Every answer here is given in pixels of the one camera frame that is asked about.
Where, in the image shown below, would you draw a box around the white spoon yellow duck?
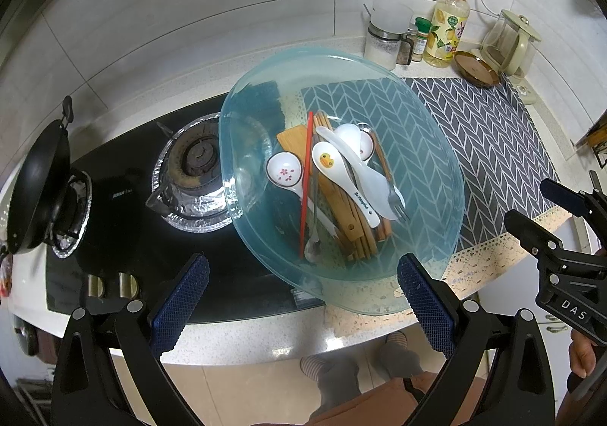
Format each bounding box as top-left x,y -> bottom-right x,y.
312,141 -> 381,229

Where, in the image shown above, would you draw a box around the white spoon pink flowers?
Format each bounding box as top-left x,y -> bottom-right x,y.
266,151 -> 304,199

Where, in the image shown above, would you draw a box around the yellow dish soap bottle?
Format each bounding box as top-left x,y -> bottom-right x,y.
423,0 -> 470,68

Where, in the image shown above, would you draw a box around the brown ceramic saucer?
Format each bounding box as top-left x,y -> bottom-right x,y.
453,50 -> 500,88

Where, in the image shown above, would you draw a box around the metal spoon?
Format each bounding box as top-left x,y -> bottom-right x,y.
303,199 -> 320,263

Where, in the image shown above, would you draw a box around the brown spice jar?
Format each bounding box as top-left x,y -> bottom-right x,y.
396,23 -> 418,66

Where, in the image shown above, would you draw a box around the person right hand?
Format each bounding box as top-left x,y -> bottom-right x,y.
569,329 -> 597,379

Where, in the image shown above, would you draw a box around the black glass stove top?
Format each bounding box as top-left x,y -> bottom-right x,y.
45,94 -> 322,323

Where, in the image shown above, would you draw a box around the blue translucent plastic tray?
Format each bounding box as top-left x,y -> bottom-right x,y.
219,47 -> 465,315

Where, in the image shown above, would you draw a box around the beige glass kettle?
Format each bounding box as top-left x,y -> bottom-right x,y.
480,9 -> 542,79

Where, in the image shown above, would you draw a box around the black wok pan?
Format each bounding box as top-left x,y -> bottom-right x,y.
7,96 -> 74,254

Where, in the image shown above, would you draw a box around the red chopstick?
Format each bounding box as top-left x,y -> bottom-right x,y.
299,110 -> 314,259

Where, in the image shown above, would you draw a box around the metal fork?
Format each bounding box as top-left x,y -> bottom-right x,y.
369,131 -> 411,222

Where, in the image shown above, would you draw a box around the green lid spice jar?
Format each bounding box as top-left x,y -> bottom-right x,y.
412,17 -> 432,62

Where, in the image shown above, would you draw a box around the grey slipper right foot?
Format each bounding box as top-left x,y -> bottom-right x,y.
376,330 -> 424,380

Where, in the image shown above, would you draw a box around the grey slipper left foot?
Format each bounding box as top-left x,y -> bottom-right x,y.
299,355 -> 361,419

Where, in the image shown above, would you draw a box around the gas stove burner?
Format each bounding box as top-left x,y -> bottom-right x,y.
145,112 -> 231,234

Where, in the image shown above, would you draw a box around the white ceramic soup spoon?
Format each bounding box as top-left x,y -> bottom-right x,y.
334,124 -> 374,164

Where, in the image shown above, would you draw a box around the grey herringbone table mat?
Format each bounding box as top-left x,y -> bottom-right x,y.
299,74 -> 573,337

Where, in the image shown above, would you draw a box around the wooden spatula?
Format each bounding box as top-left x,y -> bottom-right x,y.
276,125 -> 363,242

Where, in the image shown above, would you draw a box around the grey slipper foot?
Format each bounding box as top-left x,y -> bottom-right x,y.
299,355 -> 361,419
376,330 -> 424,380

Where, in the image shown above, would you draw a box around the glass jar white powder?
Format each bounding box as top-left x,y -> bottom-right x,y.
363,0 -> 412,70

